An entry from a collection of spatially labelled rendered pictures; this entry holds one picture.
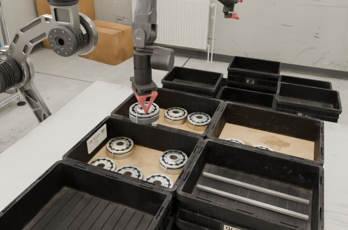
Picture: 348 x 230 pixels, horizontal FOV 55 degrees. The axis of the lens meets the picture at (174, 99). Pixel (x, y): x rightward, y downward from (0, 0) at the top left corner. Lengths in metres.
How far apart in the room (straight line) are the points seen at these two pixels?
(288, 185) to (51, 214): 0.77
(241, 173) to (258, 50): 3.14
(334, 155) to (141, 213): 0.96
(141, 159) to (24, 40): 0.93
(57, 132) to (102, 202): 0.67
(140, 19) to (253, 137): 0.69
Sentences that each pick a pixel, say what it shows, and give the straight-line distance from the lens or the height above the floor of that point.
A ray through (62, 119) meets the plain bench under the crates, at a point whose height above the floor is 0.70.
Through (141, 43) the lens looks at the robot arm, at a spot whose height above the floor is 1.29.
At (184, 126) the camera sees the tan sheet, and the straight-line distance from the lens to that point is 1.45.
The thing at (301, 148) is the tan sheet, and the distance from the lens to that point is 1.42.
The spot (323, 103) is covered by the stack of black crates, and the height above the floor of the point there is 0.49.
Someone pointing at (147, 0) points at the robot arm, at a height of 1.40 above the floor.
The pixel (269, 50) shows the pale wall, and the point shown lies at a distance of 4.26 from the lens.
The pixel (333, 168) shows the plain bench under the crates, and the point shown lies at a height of 0.70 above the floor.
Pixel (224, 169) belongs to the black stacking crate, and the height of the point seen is 0.83.
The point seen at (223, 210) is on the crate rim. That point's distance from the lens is 0.97.
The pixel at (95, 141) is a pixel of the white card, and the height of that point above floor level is 0.89.
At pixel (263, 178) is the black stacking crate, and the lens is 1.24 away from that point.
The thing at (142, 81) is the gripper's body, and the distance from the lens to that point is 1.07.
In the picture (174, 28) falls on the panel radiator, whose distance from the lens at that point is 4.31.
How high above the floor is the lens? 1.62
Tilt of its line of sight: 29 degrees down
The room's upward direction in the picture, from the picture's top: 1 degrees clockwise
